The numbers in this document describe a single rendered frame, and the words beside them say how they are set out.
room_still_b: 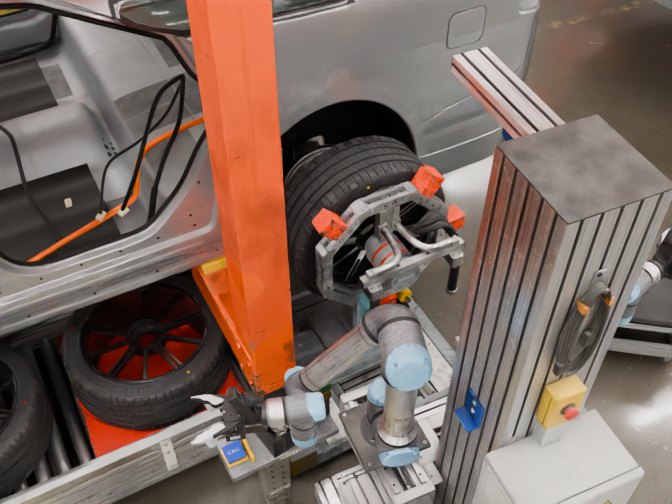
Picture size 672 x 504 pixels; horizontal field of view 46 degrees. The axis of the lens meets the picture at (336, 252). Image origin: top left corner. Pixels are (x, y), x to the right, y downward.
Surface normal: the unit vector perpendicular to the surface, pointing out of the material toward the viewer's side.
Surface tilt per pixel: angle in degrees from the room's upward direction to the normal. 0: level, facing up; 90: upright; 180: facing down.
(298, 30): 78
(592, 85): 0
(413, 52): 90
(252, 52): 90
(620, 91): 0
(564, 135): 0
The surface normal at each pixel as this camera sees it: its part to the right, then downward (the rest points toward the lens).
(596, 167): 0.00, -0.69
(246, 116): 0.47, 0.65
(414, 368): 0.16, 0.65
